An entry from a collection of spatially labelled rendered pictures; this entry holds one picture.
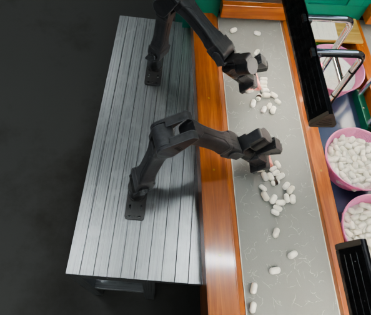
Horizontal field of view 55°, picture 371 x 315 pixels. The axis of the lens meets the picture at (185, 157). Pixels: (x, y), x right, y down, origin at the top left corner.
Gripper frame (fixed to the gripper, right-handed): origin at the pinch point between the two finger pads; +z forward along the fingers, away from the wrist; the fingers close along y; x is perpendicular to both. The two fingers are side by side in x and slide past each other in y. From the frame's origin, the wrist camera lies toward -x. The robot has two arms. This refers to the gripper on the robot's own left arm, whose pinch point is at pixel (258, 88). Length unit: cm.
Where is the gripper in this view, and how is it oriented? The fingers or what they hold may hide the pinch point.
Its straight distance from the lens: 145.5
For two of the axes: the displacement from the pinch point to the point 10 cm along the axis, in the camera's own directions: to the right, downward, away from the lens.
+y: -0.3, -8.9, 4.5
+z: 7.0, 3.0, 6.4
